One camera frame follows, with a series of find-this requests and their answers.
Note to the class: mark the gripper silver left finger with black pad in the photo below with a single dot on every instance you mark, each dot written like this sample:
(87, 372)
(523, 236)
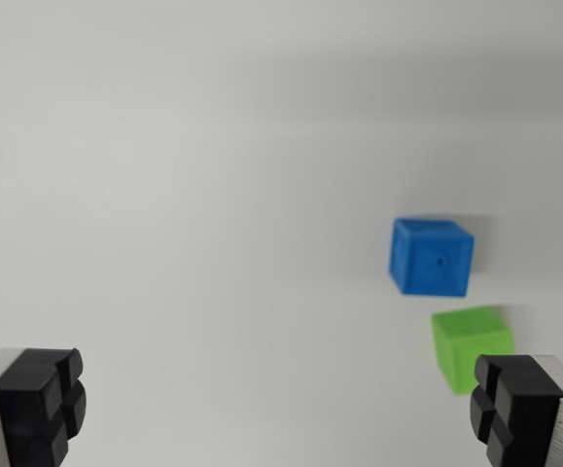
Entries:
(23, 413)

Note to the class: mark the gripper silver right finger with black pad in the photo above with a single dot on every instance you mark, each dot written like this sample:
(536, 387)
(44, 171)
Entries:
(534, 413)

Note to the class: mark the green cube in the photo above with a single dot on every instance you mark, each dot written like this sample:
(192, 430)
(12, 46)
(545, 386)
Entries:
(466, 343)

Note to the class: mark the blue cube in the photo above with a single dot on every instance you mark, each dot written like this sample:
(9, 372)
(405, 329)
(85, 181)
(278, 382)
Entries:
(432, 258)

